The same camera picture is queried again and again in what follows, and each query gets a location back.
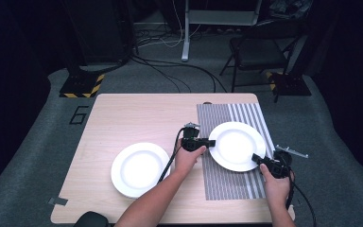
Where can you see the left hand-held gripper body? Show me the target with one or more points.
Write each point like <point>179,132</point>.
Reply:
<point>192,143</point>

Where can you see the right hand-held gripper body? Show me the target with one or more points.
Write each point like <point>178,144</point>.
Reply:
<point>279,167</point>

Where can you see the white plate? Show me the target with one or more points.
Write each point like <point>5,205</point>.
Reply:
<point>138,170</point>
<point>236,146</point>

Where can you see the person's left hand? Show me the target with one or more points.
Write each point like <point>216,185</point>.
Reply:
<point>186,160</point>

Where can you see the person's right hand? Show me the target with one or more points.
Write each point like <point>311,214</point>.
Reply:
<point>277,189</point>

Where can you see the grey striped placemat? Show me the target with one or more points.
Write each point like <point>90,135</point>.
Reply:
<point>220,186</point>

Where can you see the black yellow striped stand base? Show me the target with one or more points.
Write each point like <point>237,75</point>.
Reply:
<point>290,85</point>
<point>82,85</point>

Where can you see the black folding chair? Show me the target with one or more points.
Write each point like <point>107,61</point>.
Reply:
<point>255,53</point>

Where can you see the white metal stand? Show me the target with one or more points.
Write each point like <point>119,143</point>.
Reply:
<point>187,31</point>

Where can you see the black tape floor marking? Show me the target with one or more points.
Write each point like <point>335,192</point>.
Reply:
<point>77,121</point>

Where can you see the dark rounded object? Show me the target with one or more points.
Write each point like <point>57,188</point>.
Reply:
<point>91,220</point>

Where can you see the dark box-shaped equipment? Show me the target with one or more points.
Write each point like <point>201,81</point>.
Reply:
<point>104,31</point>

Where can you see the grey tape strip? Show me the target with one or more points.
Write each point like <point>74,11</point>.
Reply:
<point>57,201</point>

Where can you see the grey crumpled cloth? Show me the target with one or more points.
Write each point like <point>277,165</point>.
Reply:
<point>290,9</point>

